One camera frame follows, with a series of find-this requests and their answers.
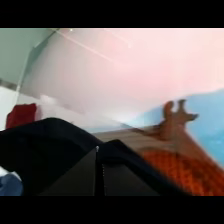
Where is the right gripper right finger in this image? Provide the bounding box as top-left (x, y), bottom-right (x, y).
top-left (98, 161), bottom-right (162, 196)

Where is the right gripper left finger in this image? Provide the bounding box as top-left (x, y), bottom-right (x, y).
top-left (39, 145), bottom-right (99, 196)

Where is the black garment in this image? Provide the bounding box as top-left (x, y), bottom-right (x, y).
top-left (0, 117), bottom-right (192, 196)

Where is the blue garment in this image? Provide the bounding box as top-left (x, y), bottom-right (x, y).
top-left (0, 173), bottom-right (24, 196)

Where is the red garment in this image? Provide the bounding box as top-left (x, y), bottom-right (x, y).
top-left (5, 102), bottom-right (38, 130)

